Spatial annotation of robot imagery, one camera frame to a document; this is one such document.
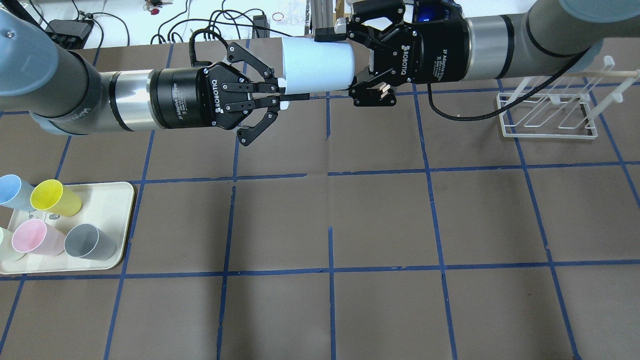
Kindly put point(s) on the cream plastic cup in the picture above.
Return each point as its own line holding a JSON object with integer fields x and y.
{"x": 7, "y": 251}

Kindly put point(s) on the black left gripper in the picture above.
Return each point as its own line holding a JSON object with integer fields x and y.
{"x": 182, "y": 97}

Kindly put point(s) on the cream plastic tray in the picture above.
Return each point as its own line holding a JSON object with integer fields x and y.
{"x": 108, "y": 206}

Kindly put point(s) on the yellow plastic cup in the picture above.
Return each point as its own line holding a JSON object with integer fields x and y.
{"x": 56, "y": 198}

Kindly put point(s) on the grey plastic cup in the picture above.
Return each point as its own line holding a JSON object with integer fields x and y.
{"x": 86, "y": 241}

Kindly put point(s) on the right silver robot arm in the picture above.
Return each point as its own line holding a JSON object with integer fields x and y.
{"x": 547, "y": 40}

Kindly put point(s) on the aluminium frame post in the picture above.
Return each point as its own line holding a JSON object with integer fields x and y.
{"x": 321, "y": 15}

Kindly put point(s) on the light blue plastic cup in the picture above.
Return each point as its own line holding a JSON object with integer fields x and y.
{"x": 313, "y": 67}

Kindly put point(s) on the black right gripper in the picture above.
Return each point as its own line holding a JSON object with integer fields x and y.
{"x": 440, "y": 52}

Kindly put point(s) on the pink plastic cup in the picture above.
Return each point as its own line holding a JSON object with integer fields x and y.
{"x": 36, "y": 237}

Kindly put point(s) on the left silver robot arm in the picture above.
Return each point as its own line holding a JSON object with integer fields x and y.
{"x": 66, "y": 95}

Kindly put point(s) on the white wire cup rack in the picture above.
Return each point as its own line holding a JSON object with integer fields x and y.
{"x": 565, "y": 109}

